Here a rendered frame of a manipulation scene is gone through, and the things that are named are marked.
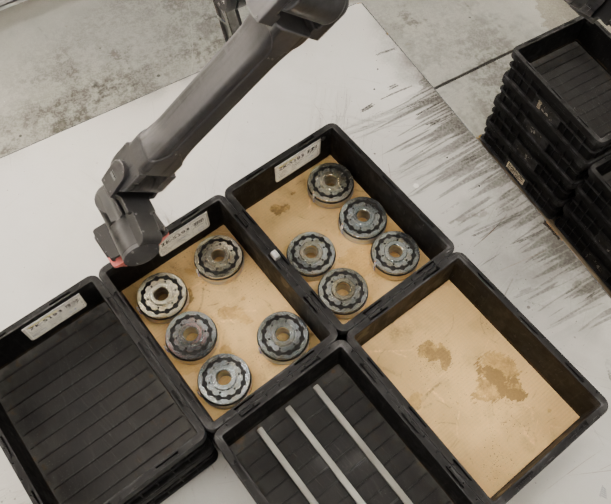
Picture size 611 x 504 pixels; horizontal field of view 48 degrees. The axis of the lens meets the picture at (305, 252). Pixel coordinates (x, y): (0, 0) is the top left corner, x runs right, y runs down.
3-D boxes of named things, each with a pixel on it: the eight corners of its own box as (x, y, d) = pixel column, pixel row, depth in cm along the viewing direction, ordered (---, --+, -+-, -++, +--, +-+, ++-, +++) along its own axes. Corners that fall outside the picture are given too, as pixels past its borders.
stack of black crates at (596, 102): (476, 138, 245) (510, 48, 204) (543, 104, 251) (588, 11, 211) (548, 223, 229) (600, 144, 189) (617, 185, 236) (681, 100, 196)
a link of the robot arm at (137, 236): (165, 158, 106) (117, 154, 99) (197, 216, 101) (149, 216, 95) (129, 207, 112) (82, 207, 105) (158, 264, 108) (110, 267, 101)
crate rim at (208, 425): (98, 276, 137) (94, 271, 135) (221, 197, 145) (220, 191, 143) (211, 437, 123) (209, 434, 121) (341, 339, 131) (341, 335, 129)
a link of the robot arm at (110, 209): (122, 171, 105) (86, 187, 104) (139, 206, 102) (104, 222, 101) (131, 194, 111) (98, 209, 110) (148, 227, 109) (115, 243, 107)
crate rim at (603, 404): (341, 339, 131) (342, 335, 129) (456, 253, 139) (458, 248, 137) (489, 516, 117) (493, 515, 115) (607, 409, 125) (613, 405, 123)
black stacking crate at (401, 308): (340, 355, 140) (343, 336, 129) (447, 274, 148) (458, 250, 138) (477, 520, 126) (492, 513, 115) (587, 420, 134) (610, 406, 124)
